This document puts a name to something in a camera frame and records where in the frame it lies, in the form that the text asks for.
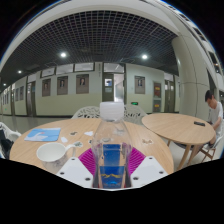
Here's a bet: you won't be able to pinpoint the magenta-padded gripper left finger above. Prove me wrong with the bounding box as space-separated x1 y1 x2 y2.
55 147 99 189

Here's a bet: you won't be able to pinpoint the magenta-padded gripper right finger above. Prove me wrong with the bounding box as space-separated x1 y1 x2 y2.
124 146 169 189

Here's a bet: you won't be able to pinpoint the clear blue-labelled water bottle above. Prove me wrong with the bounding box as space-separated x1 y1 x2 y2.
90 101 133 191

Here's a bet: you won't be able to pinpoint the white ceramic cup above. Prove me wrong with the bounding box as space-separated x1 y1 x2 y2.
35 141 77 175

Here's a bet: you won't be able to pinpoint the light blue paper booklet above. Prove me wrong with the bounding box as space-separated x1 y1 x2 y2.
23 127 62 143

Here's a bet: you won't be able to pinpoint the round wooden side table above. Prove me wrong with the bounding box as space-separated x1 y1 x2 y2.
141 112 217 172

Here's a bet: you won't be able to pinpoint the white perforated plastic chair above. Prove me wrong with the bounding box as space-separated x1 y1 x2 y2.
71 105 101 120
123 103 148 125

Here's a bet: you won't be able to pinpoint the wooden-legged white chair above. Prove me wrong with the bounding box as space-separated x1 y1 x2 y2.
199 128 224 164

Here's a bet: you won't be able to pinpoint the white plastic chair holding bag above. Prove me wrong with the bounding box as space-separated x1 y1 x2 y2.
0 121 22 160

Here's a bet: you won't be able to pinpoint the black bag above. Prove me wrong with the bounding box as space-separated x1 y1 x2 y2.
0 128 15 160

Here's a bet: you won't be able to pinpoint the person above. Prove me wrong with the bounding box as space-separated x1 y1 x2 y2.
203 89 224 150

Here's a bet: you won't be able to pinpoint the dark framed open door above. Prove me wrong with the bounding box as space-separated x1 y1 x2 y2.
101 71 127 103

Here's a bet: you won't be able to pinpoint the round ceiling lights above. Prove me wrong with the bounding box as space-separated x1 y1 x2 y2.
16 49 150 75

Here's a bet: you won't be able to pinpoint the framed wall portraits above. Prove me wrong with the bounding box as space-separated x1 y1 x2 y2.
3 73 146 102

